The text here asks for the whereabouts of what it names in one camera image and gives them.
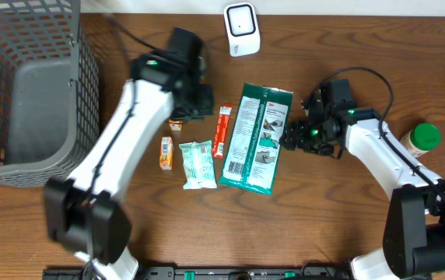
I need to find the small orange carton box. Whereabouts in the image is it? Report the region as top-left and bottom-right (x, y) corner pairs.
(169, 120), (183, 131)

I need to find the red stick packet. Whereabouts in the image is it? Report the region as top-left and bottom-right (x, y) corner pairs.
(212, 103), (233, 159)

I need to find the mint green wipes packet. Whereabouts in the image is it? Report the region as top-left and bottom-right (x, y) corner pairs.
(179, 140), (217, 190)

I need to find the green 3M package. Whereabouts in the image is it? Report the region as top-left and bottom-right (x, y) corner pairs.
(219, 83), (293, 196)

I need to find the green lid white jar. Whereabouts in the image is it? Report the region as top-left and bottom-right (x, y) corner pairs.
(400, 123), (441, 158)

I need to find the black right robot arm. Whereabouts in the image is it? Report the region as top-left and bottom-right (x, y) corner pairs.
(279, 95), (445, 279)

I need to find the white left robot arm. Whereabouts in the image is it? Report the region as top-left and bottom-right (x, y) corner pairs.
(44, 51), (212, 279)

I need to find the white barcode scanner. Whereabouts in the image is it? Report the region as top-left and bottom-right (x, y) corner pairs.
(223, 2), (261, 57)

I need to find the grey plastic mesh basket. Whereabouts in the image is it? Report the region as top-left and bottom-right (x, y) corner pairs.
(0, 0), (99, 187)

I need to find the black cable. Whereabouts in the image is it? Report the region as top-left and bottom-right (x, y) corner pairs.
(302, 66), (445, 250)

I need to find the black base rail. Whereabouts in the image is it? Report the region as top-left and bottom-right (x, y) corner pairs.
(40, 264), (353, 280)

